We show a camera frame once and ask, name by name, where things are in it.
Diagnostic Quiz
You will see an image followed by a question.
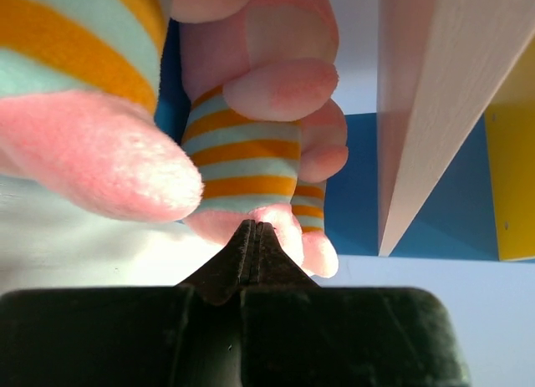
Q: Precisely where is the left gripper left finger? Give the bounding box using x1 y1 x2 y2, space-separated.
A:
0 219 256 387

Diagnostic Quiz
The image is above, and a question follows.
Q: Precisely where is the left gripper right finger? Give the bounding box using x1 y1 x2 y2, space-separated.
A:
241 223 471 386

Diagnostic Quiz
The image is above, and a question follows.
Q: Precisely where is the pink plush striped body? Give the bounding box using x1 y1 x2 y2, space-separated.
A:
180 0 339 255

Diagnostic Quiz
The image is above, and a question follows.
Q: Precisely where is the pink frog plush striped shirt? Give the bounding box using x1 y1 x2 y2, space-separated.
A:
1 0 202 222

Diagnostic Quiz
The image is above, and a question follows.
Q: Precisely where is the blue wooden toy shelf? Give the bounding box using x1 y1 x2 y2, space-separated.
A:
154 18 535 262

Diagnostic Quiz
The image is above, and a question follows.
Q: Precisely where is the brown lower shelf board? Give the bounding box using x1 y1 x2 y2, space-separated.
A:
378 0 534 257

